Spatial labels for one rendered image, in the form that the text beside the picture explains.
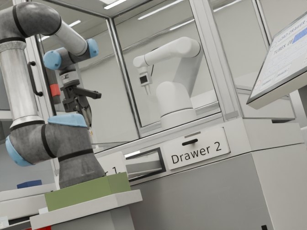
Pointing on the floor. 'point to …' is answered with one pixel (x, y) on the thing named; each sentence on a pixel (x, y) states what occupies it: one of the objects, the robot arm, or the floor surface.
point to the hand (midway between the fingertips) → (89, 126)
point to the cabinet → (229, 194)
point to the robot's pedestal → (92, 214)
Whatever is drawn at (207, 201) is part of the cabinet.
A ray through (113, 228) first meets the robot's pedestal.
